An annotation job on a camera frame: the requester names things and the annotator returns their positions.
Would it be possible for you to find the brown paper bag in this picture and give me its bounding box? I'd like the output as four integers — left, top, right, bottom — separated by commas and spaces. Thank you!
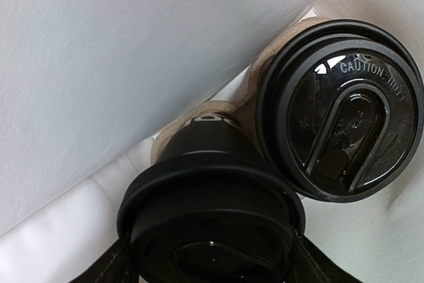
1, 0, 423, 282

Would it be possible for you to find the single black lid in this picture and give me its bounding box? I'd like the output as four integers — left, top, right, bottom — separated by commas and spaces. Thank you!
117, 152, 305, 282
256, 17, 423, 203

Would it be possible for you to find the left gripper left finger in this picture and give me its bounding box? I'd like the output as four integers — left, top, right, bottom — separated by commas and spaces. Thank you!
71, 239, 139, 283

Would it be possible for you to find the brown pulp cup carrier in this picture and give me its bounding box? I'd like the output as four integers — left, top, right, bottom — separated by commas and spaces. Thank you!
150, 17, 330, 164

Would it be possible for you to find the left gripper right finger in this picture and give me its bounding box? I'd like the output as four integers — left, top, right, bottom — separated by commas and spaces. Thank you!
291, 232, 360, 283

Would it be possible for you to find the black paper coffee cup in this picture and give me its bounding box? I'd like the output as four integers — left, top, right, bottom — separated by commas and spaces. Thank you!
158, 113, 261, 161

